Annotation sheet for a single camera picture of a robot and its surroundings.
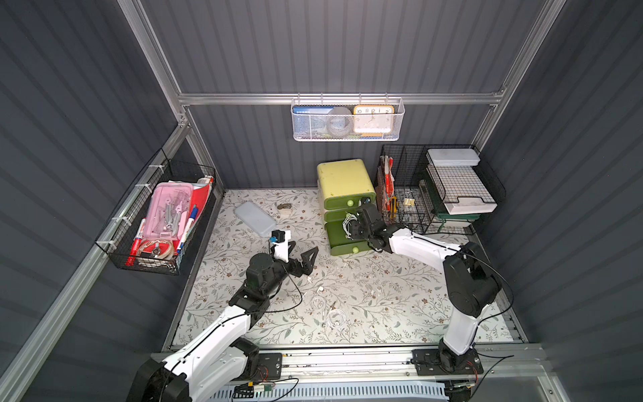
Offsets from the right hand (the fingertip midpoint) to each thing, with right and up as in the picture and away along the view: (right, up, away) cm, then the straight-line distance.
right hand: (362, 222), depth 94 cm
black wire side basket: (-66, -3, -31) cm, 73 cm away
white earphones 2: (-11, -32, -12) cm, 36 cm away
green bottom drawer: (-8, -9, +2) cm, 12 cm away
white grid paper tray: (+37, +16, +2) cm, 40 cm away
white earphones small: (-16, -24, -5) cm, 29 cm away
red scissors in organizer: (+15, +18, +21) cm, 32 cm away
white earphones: (-6, -1, +2) cm, 7 cm away
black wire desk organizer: (+28, +7, +21) cm, 36 cm away
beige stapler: (-33, +6, +18) cm, 39 cm away
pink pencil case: (-60, +4, -22) cm, 64 cm away
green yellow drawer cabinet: (-8, +15, -1) cm, 17 cm away
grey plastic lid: (-41, -1, +13) cm, 43 cm away
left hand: (-20, -7, -17) cm, 27 cm away
